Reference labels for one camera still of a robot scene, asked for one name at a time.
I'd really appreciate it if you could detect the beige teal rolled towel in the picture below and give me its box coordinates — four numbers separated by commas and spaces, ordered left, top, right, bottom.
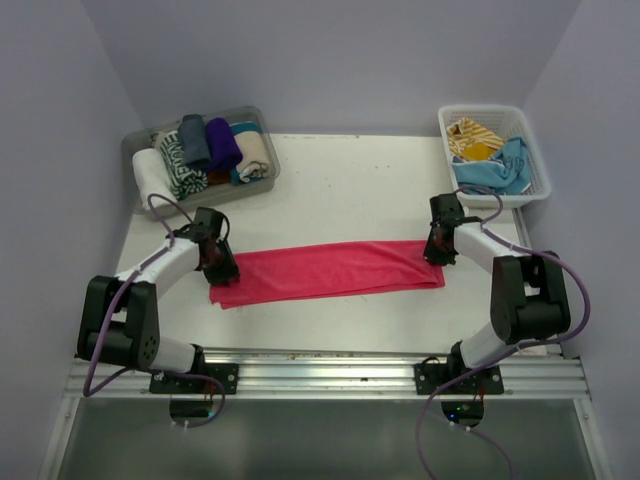
231, 122, 271, 185

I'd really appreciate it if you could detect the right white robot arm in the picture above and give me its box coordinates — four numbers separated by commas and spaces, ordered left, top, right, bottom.
423, 193, 571, 393

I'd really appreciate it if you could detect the aluminium mounting rail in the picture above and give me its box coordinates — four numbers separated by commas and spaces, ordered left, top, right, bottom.
64, 349, 591, 401

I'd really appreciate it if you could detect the white plastic basket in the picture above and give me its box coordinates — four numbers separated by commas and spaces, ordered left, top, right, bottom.
438, 104, 551, 209

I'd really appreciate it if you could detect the green patterned rolled towel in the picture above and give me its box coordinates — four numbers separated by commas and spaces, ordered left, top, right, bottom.
154, 130, 209, 201

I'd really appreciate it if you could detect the white rolled towel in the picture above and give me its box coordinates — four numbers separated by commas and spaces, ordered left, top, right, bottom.
132, 148, 177, 211

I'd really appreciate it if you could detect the pink towel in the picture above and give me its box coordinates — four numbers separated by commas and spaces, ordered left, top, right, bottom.
209, 240, 445, 309

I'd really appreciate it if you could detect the purple rolled towel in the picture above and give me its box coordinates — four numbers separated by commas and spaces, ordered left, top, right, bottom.
205, 118, 243, 173

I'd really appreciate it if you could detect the grey rolled towel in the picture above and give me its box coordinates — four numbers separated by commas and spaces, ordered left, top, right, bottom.
178, 114, 211, 171

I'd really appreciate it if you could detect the orange rolled towel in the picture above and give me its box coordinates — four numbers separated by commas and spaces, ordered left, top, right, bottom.
207, 171, 231, 186

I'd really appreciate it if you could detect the yellow striped towel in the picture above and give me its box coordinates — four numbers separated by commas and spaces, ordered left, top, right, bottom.
446, 117, 506, 162

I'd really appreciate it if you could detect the light blue towel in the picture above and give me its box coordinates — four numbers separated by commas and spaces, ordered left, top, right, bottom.
452, 136, 532, 195

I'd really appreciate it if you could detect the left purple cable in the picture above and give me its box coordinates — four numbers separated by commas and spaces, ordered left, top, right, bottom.
82, 193, 196, 399

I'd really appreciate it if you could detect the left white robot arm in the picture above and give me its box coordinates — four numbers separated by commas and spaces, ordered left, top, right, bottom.
76, 207, 240, 393

